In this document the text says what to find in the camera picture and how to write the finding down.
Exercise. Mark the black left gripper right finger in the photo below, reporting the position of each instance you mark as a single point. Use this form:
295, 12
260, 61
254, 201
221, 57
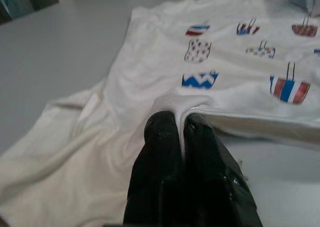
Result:
212, 187

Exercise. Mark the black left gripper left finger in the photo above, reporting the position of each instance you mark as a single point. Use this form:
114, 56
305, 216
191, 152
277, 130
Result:
157, 174

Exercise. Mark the white bag print t-shirt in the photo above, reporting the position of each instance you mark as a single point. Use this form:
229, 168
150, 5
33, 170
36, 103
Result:
150, 49

